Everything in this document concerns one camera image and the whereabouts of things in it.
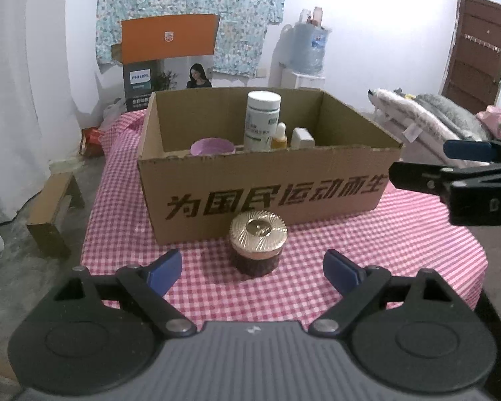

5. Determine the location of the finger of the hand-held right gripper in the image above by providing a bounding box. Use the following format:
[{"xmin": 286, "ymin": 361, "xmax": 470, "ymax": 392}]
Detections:
[
  {"xmin": 388, "ymin": 161, "xmax": 501, "ymax": 195},
  {"xmin": 443, "ymin": 139, "xmax": 501, "ymax": 163}
]

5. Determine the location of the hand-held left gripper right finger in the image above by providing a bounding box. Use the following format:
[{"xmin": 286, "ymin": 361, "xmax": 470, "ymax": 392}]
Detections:
[{"xmin": 308, "ymin": 249, "xmax": 456, "ymax": 337}]

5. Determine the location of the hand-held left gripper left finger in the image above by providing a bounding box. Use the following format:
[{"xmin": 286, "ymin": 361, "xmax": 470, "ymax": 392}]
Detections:
[{"xmin": 53, "ymin": 249, "xmax": 197, "ymax": 338}]

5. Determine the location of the gold lid dark jar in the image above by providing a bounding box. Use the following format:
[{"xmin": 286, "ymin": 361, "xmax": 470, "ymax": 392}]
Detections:
[{"xmin": 229, "ymin": 212, "xmax": 288, "ymax": 278}]

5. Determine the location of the brown cardboard box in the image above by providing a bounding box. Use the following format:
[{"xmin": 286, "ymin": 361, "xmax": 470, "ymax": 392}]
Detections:
[{"xmin": 138, "ymin": 88, "xmax": 403, "ymax": 246}]

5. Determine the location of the white charger plug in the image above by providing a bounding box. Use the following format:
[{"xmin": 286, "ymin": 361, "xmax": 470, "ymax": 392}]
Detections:
[{"xmin": 291, "ymin": 128, "xmax": 316, "ymax": 148}]

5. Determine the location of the purple plastic lid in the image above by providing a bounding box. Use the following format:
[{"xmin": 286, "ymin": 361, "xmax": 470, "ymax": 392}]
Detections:
[{"xmin": 190, "ymin": 137, "xmax": 236, "ymax": 156}]

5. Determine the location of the small yellow dropper bottle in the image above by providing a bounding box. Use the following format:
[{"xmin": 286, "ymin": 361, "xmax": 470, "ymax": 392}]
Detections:
[{"xmin": 271, "ymin": 122, "xmax": 289, "ymax": 150}]

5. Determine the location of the white supplement bottle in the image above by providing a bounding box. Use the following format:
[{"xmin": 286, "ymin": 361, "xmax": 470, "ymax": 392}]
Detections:
[{"xmin": 244, "ymin": 91, "xmax": 282, "ymax": 152}]

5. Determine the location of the pink pillow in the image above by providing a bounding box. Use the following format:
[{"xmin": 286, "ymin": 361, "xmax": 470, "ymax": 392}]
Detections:
[{"xmin": 476, "ymin": 106, "xmax": 501, "ymax": 139}]

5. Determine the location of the grey blanket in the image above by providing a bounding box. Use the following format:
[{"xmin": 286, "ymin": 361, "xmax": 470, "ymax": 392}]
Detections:
[{"xmin": 415, "ymin": 93, "xmax": 491, "ymax": 140}]

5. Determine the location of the pink checkered tablecloth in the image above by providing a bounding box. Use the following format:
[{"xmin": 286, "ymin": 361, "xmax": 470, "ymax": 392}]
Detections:
[{"xmin": 80, "ymin": 111, "xmax": 487, "ymax": 331}]

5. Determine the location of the pile of blankets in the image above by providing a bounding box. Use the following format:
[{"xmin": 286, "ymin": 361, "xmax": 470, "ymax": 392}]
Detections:
[{"xmin": 367, "ymin": 88, "xmax": 481, "ymax": 143}]

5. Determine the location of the brown wooden door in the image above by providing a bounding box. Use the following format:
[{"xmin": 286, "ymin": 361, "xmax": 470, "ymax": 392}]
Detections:
[{"xmin": 441, "ymin": 0, "xmax": 501, "ymax": 108}]

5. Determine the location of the small wooden stool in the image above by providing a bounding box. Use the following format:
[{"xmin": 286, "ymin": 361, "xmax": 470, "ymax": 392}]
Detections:
[{"xmin": 26, "ymin": 172, "xmax": 85, "ymax": 260}]

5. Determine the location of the white water dispenser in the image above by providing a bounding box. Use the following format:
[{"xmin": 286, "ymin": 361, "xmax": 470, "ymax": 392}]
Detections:
[{"xmin": 281, "ymin": 71, "xmax": 327, "ymax": 90}]

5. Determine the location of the red packet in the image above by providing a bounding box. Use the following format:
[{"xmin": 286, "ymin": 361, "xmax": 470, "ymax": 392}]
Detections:
[{"xmin": 80, "ymin": 127, "xmax": 106, "ymax": 158}]

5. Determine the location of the white plastic bag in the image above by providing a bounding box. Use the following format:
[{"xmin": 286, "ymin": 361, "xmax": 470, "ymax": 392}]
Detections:
[{"xmin": 101, "ymin": 99, "xmax": 125, "ymax": 131}]

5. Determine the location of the white curtain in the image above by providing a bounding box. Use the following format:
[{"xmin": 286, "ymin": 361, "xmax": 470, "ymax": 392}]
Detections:
[{"xmin": 0, "ymin": 0, "xmax": 55, "ymax": 264}]

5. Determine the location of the orange appliance box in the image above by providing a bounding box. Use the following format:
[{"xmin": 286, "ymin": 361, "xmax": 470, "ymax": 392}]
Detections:
[{"xmin": 111, "ymin": 14, "xmax": 221, "ymax": 113}]

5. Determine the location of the floral cloth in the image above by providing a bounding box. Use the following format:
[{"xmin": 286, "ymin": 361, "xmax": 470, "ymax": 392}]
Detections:
[{"xmin": 95, "ymin": 0, "xmax": 288, "ymax": 78}]

